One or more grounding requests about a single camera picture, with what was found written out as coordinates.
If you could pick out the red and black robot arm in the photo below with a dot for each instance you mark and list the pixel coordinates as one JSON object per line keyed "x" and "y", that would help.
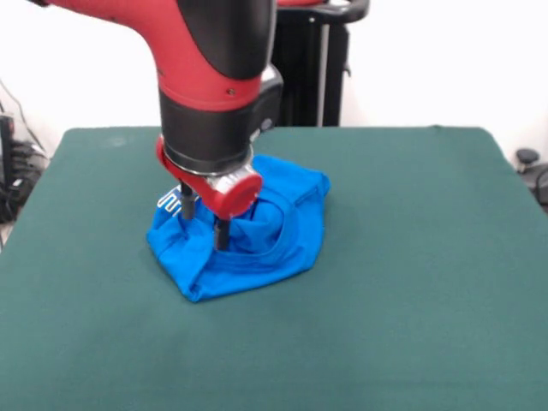
{"x": 205, "y": 77}

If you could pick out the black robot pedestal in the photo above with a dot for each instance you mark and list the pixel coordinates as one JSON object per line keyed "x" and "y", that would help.
{"x": 312, "y": 64}

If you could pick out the dark green table cloth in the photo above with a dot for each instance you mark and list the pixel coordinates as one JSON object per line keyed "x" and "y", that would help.
{"x": 385, "y": 299}

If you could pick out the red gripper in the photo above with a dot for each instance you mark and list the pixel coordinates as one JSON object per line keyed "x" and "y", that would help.
{"x": 231, "y": 197}

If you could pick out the black office chair base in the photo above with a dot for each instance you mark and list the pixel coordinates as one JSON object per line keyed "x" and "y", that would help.
{"x": 535, "y": 171}

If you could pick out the black box device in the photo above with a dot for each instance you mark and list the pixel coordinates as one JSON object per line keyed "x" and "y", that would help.
{"x": 6, "y": 145}

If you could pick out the blue printed shirt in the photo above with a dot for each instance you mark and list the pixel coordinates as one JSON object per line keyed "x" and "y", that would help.
{"x": 265, "y": 257}

